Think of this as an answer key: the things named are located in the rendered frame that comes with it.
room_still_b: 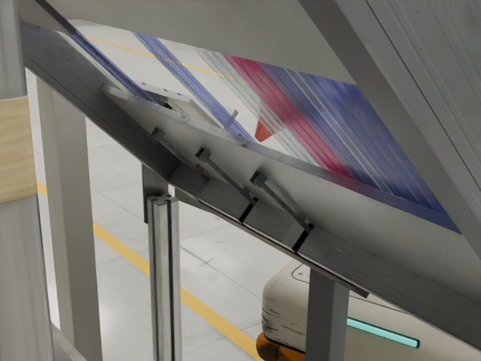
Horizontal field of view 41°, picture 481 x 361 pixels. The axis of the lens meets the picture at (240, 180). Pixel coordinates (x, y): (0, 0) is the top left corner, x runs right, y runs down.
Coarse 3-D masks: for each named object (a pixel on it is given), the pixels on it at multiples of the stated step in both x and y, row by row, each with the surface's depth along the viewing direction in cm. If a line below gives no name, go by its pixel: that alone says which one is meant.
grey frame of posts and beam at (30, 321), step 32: (0, 0) 11; (0, 32) 11; (0, 64) 11; (0, 96) 11; (0, 128) 11; (0, 160) 12; (32, 160) 12; (0, 192) 12; (32, 192) 12; (0, 224) 12; (32, 224) 12; (160, 224) 108; (0, 256) 12; (32, 256) 12; (160, 256) 110; (0, 288) 12; (32, 288) 13; (160, 288) 112; (0, 320) 12; (32, 320) 13; (160, 320) 114; (0, 352) 13; (32, 352) 13; (160, 352) 117
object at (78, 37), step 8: (80, 32) 78; (80, 40) 79; (88, 40) 79; (88, 48) 80; (96, 48) 80; (96, 56) 80; (104, 56) 81; (104, 64) 81; (112, 64) 82; (112, 72) 82; (120, 72) 83; (120, 80) 84; (128, 80) 84; (128, 88) 85; (136, 88) 85; (144, 96) 86
